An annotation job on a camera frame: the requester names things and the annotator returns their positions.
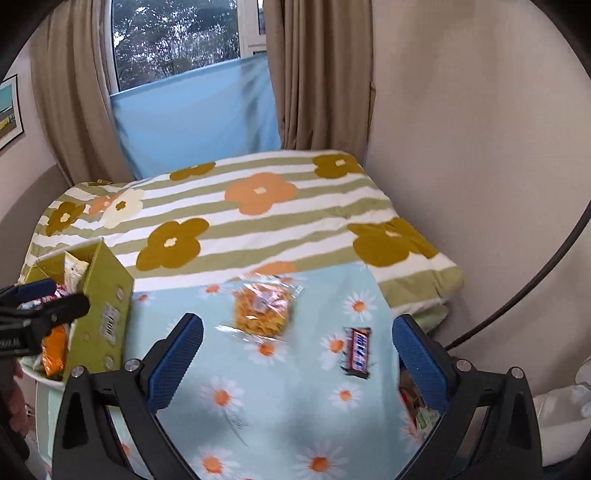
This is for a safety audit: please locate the window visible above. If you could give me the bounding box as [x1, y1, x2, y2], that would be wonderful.
[111, 0, 269, 93]

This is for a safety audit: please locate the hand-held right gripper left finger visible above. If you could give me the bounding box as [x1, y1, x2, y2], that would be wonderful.
[53, 313, 205, 480]

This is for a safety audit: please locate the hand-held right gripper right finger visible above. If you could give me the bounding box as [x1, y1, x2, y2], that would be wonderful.
[392, 314, 544, 480]

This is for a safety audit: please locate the black cable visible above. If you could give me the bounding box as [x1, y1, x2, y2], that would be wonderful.
[445, 198, 591, 352]

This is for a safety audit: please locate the light blue daisy tablecloth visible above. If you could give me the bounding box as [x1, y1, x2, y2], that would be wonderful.
[34, 263, 444, 480]

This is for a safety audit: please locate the framed wall picture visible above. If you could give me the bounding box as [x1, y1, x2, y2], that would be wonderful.
[0, 74, 26, 151]

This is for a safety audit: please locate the orange snack packet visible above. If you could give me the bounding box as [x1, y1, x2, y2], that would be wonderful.
[41, 324, 70, 376]

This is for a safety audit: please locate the green striped floral blanket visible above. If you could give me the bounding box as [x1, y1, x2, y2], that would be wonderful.
[23, 148, 466, 319]

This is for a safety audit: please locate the white crumpled bedding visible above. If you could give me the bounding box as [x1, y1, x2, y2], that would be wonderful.
[531, 371, 591, 468]

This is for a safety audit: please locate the light blue panel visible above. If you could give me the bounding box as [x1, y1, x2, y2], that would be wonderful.
[110, 56, 282, 182]

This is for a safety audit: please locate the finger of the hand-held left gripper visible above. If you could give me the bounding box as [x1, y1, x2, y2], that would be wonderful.
[0, 279, 57, 308]
[0, 292, 91, 334]

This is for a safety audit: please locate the pile of colourful snack packets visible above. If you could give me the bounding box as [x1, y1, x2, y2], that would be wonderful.
[398, 367, 441, 439]

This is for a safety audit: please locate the yellow-green cardboard box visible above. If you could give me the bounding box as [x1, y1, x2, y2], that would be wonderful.
[21, 237, 134, 381]

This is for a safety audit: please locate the clear waffle packet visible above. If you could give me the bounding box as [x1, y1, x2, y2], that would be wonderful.
[217, 272, 305, 344]

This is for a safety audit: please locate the pale green sheet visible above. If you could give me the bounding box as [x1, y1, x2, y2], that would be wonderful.
[392, 305, 451, 333]

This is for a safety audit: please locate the person's left hand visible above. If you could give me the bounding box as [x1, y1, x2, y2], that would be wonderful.
[0, 359, 29, 435]

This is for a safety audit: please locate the cream bread-print snack packet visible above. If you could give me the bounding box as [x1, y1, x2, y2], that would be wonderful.
[64, 253, 90, 296]

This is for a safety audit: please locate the beige curtain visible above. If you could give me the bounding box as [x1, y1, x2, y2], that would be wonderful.
[30, 0, 134, 185]
[262, 0, 377, 169]

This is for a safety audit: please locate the brown chocolate bar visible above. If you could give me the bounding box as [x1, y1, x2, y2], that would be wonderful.
[339, 325, 374, 380]

